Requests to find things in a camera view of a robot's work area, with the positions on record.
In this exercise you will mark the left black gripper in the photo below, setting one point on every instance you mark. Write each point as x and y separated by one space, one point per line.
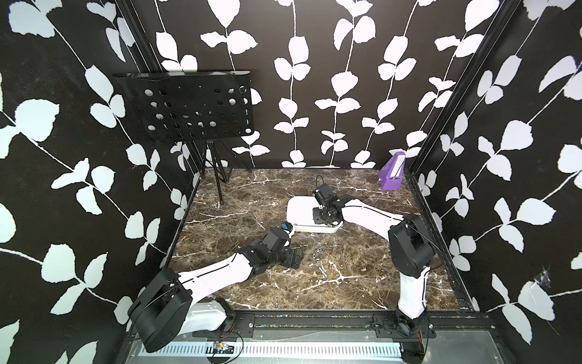
298 258

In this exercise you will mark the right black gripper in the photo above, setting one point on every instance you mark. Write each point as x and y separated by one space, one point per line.
316 216

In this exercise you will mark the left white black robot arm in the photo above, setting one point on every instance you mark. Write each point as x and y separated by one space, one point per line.
172 304

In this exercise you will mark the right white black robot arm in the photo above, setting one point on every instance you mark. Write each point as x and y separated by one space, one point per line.
411 249

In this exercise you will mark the white plastic storage box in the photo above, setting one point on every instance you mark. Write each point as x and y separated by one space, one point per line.
299 213

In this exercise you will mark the purple box with white card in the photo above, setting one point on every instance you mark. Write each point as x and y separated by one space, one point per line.
391 175

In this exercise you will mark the small green circuit board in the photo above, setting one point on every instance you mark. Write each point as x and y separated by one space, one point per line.
218 349

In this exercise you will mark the black perforated music stand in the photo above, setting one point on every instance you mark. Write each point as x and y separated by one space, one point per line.
178 106

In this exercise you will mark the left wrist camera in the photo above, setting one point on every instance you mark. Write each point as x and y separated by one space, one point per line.
288 228

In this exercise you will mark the black mounting rail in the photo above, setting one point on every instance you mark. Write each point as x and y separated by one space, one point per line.
381 323

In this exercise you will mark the white perforated cable duct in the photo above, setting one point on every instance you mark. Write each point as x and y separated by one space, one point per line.
286 350

